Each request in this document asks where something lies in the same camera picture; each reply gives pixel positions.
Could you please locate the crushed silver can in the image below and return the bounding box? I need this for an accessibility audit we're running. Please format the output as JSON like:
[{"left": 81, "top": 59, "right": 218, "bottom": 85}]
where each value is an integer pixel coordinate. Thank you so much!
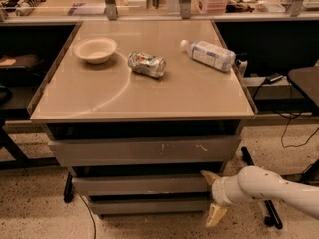
[{"left": 128, "top": 51, "right": 166, "bottom": 79}]

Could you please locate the clear plastic water bottle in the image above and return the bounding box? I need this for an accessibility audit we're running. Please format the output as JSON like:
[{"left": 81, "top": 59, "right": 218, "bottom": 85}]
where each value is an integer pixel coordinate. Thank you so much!
[{"left": 180, "top": 40, "right": 236, "bottom": 73}]

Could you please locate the grey bottom drawer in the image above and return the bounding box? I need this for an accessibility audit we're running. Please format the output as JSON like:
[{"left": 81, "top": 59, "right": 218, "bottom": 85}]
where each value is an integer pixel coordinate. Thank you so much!
[{"left": 89, "top": 197, "right": 209, "bottom": 215}]

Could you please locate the black cable on floor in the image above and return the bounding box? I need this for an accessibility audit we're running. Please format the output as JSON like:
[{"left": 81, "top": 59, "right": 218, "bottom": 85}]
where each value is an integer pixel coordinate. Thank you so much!
[{"left": 252, "top": 80, "right": 319, "bottom": 149}]

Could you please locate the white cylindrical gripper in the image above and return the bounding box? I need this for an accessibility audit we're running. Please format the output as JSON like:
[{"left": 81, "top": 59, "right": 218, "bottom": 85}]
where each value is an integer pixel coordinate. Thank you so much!
[{"left": 201, "top": 170, "right": 242, "bottom": 228}]

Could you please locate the grey drawer cabinet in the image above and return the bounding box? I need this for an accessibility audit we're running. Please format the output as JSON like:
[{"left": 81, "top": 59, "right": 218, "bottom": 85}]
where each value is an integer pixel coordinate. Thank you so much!
[{"left": 30, "top": 20, "right": 254, "bottom": 202}]

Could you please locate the black floor stand bar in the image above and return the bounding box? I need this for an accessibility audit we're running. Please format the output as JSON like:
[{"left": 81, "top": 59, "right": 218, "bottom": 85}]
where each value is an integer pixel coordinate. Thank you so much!
[{"left": 241, "top": 147, "right": 283, "bottom": 230}]

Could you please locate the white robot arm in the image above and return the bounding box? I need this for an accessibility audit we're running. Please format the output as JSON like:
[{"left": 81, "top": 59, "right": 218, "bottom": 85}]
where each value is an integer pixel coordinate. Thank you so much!
[{"left": 201, "top": 166, "right": 319, "bottom": 228}]

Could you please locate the dark round side table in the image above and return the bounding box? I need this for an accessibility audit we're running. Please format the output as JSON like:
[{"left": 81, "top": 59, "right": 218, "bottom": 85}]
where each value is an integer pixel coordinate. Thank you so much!
[{"left": 288, "top": 66, "right": 319, "bottom": 108}]

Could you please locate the black power adapter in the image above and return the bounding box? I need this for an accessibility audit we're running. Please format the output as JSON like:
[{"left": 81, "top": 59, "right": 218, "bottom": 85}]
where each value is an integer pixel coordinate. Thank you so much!
[{"left": 265, "top": 73, "right": 283, "bottom": 84}]

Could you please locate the white paper bowl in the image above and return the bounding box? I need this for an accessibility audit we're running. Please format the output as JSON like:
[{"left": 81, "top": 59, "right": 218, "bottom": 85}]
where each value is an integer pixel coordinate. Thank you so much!
[{"left": 74, "top": 37, "right": 117, "bottom": 65}]

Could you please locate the grey top drawer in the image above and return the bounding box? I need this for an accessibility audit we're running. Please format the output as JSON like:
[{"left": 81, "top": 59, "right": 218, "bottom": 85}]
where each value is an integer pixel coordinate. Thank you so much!
[{"left": 48, "top": 135, "right": 241, "bottom": 167}]

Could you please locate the grey drawer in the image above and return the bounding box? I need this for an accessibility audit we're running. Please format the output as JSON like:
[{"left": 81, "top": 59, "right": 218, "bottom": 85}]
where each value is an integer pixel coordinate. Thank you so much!
[
  {"left": 89, "top": 197, "right": 209, "bottom": 215},
  {"left": 48, "top": 135, "right": 241, "bottom": 167},
  {"left": 72, "top": 174, "right": 209, "bottom": 196}
]

